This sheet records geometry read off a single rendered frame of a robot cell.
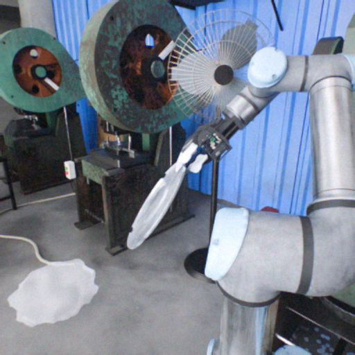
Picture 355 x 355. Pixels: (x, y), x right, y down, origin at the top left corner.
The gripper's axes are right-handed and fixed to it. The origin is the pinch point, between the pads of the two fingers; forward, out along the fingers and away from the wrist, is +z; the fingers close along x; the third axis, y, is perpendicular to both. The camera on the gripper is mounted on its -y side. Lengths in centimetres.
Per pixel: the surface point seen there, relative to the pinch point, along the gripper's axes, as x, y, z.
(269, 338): 90, -12, 30
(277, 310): 80, -11, 18
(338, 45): 20, -29, -70
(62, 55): -91, -273, 25
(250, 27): 0, -71, -66
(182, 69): -9, -79, -30
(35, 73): -95, -248, 55
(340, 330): 99, -2, 5
